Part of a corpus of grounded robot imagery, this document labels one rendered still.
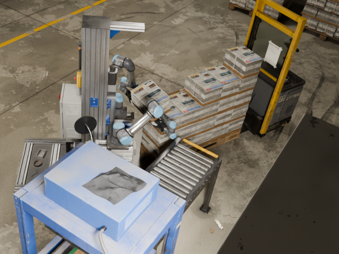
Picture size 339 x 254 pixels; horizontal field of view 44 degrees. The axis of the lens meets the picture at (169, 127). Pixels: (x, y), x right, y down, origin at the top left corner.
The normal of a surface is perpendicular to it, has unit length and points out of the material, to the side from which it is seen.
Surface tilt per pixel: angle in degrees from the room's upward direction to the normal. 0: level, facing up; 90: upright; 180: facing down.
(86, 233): 0
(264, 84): 90
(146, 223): 0
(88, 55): 90
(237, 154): 0
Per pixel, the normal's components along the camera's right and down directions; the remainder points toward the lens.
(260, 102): -0.81, 0.29
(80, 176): 0.13, -0.76
